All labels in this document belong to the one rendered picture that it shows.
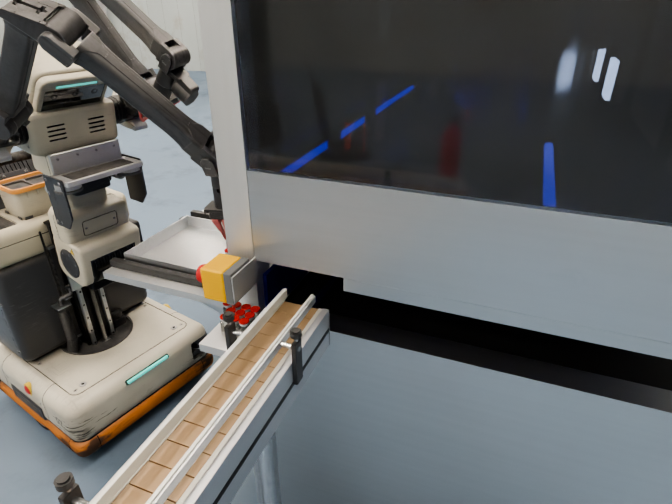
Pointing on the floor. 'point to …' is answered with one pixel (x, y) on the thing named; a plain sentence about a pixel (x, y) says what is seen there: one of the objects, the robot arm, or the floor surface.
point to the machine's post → (230, 132)
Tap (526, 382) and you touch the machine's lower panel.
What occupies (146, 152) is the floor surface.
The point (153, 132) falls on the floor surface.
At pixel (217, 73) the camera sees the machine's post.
